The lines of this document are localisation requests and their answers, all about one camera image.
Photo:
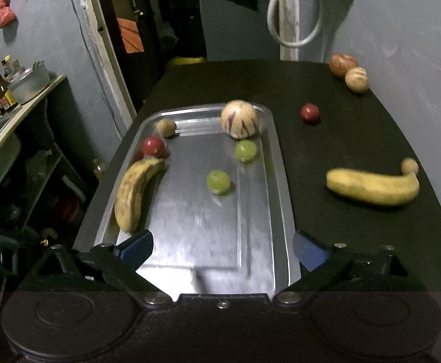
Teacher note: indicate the red apple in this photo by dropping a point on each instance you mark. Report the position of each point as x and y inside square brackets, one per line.
[342, 64]

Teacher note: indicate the large yellow banana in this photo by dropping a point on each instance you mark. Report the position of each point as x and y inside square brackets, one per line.
[371, 187]

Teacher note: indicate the dark sauce bottle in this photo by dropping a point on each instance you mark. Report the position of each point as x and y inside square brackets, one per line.
[0, 90]

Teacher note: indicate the grey cabinet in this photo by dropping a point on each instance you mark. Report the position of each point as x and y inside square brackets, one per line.
[239, 26]

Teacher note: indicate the green grape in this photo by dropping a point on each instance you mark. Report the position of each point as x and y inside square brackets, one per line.
[246, 150]
[218, 181]

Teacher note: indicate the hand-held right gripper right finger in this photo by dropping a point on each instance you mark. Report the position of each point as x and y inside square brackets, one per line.
[309, 255]

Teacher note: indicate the cooking oil bottle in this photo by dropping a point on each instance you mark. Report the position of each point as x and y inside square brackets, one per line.
[99, 170]

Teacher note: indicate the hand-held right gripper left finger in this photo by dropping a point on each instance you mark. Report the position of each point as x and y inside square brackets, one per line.
[135, 248]

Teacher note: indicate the striped pepino melon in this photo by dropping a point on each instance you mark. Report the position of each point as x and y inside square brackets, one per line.
[239, 119]
[356, 79]

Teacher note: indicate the round brown fruit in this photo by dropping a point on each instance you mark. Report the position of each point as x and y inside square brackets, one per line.
[409, 166]
[166, 127]

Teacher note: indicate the yellow-capped clear bottle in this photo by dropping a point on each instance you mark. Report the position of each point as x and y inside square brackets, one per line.
[8, 68]

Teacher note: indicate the wooden kitchen counter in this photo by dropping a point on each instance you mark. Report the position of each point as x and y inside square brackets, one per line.
[35, 100]

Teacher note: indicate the metal cooking pot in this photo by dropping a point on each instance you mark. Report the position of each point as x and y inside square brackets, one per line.
[29, 85]

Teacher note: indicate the red container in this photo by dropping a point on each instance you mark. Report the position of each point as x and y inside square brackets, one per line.
[67, 208]

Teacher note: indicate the rectangular metal tray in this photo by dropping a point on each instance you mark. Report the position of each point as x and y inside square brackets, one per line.
[197, 215]

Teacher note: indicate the red cherry tomato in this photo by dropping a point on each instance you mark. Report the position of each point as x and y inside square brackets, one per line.
[153, 146]
[310, 113]

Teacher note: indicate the small spotted banana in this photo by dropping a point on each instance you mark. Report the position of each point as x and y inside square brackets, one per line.
[131, 196]

